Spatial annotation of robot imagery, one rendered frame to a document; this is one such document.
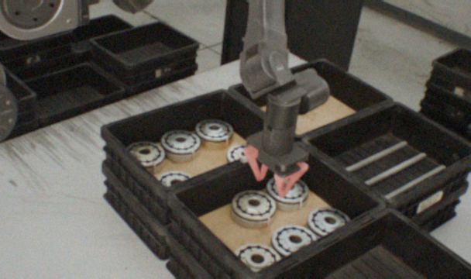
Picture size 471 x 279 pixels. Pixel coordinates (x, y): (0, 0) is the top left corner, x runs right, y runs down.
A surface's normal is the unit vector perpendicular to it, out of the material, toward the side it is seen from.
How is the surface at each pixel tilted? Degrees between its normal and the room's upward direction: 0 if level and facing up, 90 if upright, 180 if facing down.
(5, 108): 90
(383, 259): 0
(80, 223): 0
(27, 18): 90
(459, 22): 90
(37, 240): 0
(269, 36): 44
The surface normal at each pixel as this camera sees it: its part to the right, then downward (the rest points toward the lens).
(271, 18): 0.52, -0.38
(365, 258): 0.10, -0.83
